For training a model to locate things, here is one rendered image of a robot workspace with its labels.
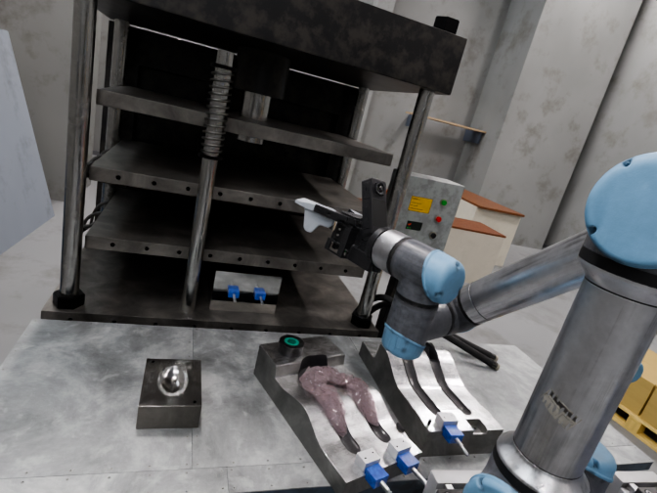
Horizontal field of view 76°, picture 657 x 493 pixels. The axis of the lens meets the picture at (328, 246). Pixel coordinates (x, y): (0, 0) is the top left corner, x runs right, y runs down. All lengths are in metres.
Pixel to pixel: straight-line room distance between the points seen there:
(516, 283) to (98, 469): 0.95
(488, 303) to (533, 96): 8.25
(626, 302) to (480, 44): 9.13
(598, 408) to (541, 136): 8.66
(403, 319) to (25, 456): 0.87
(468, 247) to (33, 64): 5.24
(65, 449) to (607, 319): 1.09
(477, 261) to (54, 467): 5.17
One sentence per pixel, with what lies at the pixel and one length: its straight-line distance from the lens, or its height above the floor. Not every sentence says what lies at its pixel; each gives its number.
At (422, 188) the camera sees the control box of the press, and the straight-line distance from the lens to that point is 1.94.
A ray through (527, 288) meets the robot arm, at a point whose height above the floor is 1.46.
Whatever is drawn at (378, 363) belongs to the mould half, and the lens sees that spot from 1.54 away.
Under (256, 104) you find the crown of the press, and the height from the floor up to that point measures 1.60.
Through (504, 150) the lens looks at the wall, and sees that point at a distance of 8.76.
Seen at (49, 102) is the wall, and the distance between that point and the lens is 5.58.
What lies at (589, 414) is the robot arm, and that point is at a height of 1.39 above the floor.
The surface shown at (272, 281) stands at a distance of 1.78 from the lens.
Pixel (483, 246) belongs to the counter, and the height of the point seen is 0.52.
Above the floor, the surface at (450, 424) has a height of 0.91.
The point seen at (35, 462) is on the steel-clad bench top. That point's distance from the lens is 1.20.
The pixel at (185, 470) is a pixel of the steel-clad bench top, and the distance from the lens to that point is 1.15.
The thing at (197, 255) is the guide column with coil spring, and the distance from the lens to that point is 1.67.
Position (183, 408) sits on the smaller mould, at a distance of 1.20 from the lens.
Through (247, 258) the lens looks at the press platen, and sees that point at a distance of 1.73.
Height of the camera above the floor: 1.64
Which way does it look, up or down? 17 degrees down
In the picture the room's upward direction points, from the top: 14 degrees clockwise
